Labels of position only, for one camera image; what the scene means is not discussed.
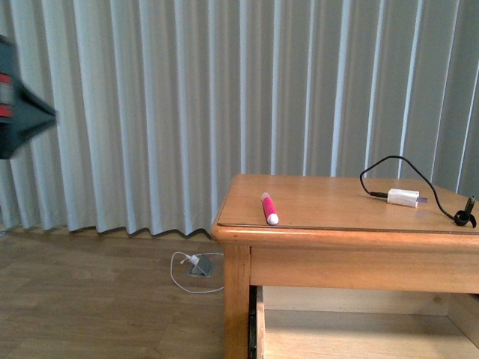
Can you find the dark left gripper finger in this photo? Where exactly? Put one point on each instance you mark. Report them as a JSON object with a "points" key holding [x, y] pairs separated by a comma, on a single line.
{"points": [[23, 114]]}

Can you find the pink marker white cap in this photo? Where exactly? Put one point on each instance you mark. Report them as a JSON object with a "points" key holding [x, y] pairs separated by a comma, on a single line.
{"points": [[269, 210]]}

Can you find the wooden drawer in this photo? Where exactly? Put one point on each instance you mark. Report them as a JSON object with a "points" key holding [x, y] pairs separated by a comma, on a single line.
{"points": [[354, 323]]}

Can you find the pale pleated curtain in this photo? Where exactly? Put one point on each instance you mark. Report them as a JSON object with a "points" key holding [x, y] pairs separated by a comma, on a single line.
{"points": [[161, 103]]}

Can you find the white floor charger plug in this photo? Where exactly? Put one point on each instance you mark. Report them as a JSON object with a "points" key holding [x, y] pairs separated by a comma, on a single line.
{"points": [[194, 260]]}

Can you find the grey floor outlet box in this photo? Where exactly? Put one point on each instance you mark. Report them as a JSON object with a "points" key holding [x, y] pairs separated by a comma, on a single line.
{"points": [[204, 268]]}

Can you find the wooden nightstand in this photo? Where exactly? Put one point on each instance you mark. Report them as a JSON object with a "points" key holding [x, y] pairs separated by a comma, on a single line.
{"points": [[331, 234]]}

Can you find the white charger adapter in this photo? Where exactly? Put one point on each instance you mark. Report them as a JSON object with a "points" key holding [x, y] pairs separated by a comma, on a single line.
{"points": [[404, 197]]}

